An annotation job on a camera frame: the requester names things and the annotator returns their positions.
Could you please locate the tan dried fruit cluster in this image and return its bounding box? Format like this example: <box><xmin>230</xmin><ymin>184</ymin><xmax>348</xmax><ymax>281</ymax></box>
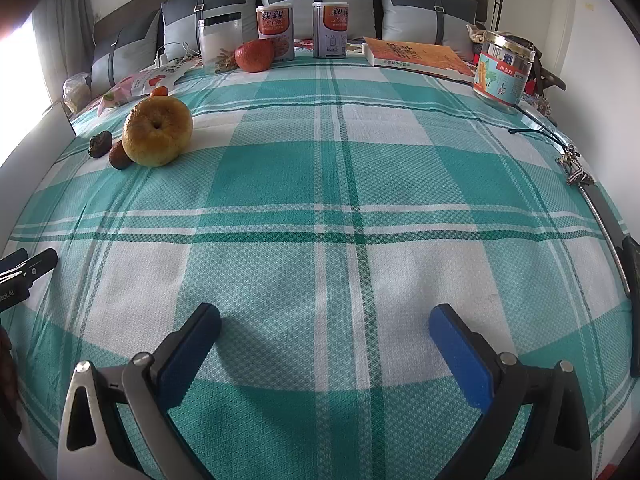
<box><xmin>214</xmin><ymin>47</ymin><xmax>240</xmax><ymax>75</ymax></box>

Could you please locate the silver can red label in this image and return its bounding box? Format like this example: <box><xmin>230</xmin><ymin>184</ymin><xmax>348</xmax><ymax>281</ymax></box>
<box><xmin>312</xmin><ymin>1</ymin><xmax>349</xmax><ymax>59</ymax></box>

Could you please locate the floral bed sheet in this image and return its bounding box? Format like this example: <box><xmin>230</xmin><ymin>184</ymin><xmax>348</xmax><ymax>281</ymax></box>
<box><xmin>292</xmin><ymin>37</ymin><xmax>373</xmax><ymax>58</ymax></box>

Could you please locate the dark red tomato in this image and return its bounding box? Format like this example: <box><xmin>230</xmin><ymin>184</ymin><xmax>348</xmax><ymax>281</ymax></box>
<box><xmin>109</xmin><ymin>140</ymin><xmax>132</xmax><ymax>171</ymax></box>

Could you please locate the metal key bunch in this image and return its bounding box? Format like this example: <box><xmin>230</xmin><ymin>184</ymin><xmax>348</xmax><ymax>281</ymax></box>
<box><xmin>556</xmin><ymin>145</ymin><xmax>593</xmax><ymax>186</ymax></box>

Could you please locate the clear jar dark lid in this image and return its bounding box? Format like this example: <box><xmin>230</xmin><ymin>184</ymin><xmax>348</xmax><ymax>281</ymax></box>
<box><xmin>197</xmin><ymin>14</ymin><xmax>244</xmax><ymax>68</ymax></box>

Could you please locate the clear jar colourful label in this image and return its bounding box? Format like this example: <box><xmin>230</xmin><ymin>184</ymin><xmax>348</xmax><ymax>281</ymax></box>
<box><xmin>473</xmin><ymin>30</ymin><xmax>537</xmax><ymax>108</ymax></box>

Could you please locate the white board panel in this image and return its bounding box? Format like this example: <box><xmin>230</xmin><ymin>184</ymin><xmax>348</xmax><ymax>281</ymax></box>
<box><xmin>0</xmin><ymin>100</ymin><xmax>77</xmax><ymax>181</ymax></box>

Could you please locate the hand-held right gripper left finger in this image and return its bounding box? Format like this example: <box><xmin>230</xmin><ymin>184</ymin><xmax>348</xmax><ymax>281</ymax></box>
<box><xmin>57</xmin><ymin>303</ymin><xmax>222</xmax><ymax>480</ymax></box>

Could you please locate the red and white can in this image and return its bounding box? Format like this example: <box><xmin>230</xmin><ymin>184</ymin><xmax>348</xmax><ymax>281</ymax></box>
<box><xmin>256</xmin><ymin>5</ymin><xmax>295</xmax><ymax>62</ymax></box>

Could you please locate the dark green tomato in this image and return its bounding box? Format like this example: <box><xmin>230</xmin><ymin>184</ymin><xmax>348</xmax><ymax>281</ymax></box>
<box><xmin>88</xmin><ymin>131</ymin><xmax>113</xmax><ymax>159</ymax></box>

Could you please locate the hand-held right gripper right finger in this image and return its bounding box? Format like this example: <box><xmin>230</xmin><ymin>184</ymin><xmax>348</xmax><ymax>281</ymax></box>
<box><xmin>429</xmin><ymin>304</ymin><xmax>593</xmax><ymax>480</ymax></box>

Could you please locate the white printed snack bag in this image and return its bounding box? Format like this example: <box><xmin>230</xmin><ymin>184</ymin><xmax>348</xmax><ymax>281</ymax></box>
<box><xmin>97</xmin><ymin>60</ymin><xmax>193</xmax><ymax>113</ymax></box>

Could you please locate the black lanyard strap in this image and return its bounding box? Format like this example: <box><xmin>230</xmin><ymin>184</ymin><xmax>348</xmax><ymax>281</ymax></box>
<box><xmin>580</xmin><ymin>180</ymin><xmax>632</xmax><ymax>298</ymax></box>

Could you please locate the clear plastic bag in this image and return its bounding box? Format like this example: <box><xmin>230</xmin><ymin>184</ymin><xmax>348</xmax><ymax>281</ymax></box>
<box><xmin>62</xmin><ymin>72</ymin><xmax>93</xmax><ymax>113</ymax></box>

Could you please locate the grey curtain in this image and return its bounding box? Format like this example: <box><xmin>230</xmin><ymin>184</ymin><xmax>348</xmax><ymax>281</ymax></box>
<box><xmin>32</xmin><ymin>0</ymin><xmax>91</xmax><ymax>106</ymax></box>

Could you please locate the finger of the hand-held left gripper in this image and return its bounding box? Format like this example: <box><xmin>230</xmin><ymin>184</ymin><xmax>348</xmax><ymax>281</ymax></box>
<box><xmin>0</xmin><ymin>248</ymin><xmax>29</xmax><ymax>274</ymax></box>
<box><xmin>20</xmin><ymin>247</ymin><xmax>59</xmax><ymax>284</ymax></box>

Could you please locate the orange book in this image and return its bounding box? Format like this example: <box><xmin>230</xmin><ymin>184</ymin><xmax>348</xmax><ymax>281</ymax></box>
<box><xmin>361</xmin><ymin>36</ymin><xmax>476</xmax><ymax>83</ymax></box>

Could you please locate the large yellow apple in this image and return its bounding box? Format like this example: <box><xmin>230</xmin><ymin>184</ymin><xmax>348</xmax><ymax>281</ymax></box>
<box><xmin>122</xmin><ymin>94</ymin><xmax>194</xmax><ymax>167</ymax></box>

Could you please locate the teal plaid bedsheet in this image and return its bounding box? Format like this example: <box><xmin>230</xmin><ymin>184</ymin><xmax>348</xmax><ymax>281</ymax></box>
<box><xmin>0</xmin><ymin>52</ymin><xmax>633</xmax><ymax>480</ymax></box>

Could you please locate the white cable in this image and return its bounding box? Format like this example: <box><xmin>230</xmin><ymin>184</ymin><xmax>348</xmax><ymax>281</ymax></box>
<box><xmin>157</xmin><ymin>41</ymin><xmax>202</xmax><ymax>67</ymax></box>

